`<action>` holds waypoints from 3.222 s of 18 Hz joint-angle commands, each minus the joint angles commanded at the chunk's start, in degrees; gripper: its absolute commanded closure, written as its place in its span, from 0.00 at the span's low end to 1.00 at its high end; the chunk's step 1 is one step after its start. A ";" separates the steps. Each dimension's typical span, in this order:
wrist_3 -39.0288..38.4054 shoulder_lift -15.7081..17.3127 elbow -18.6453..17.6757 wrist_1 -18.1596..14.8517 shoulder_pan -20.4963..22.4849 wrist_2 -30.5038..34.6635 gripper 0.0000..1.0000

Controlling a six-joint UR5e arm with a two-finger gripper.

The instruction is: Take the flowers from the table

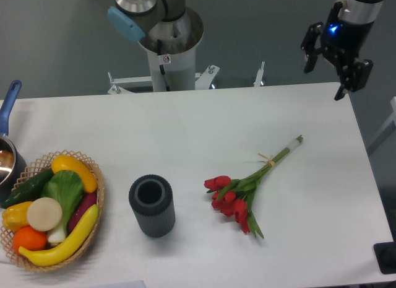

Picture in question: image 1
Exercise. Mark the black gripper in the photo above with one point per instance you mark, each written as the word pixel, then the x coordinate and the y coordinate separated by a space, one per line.
pixel 342 37

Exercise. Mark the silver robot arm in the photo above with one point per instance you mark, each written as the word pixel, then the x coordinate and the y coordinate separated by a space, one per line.
pixel 339 41

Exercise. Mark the red tulip bouquet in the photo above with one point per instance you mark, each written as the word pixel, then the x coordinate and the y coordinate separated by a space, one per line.
pixel 235 197

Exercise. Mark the black device at edge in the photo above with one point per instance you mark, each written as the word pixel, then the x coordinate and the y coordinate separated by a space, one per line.
pixel 385 255

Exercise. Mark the dark grey ribbed vase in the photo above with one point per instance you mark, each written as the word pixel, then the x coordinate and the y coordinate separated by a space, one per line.
pixel 151 199

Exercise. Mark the purple eggplant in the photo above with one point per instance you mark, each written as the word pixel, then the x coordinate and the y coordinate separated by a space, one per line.
pixel 87 201

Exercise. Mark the green leafy bok choy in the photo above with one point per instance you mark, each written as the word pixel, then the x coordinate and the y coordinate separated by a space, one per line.
pixel 66 188

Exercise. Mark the woven wicker basket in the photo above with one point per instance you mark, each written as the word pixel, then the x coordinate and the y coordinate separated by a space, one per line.
pixel 37 166

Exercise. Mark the green cucumber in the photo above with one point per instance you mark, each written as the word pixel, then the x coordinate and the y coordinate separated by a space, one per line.
pixel 29 190

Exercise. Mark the yellow banana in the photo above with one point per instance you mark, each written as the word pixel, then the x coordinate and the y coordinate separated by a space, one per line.
pixel 69 246

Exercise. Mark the orange fruit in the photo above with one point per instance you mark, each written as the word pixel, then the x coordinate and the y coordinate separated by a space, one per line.
pixel 30 239

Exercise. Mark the yellow bell pepper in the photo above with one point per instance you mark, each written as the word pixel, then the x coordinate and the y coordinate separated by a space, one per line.
pixel 15 217

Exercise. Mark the white metal base frame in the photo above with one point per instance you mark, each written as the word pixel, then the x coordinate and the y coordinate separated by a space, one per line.
pixel 209 79

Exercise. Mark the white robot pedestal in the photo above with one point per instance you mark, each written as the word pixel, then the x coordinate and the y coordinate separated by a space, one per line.
pixel 169 32

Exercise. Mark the blue handled saucepan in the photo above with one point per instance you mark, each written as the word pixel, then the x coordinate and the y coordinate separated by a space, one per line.
pixel 12 163

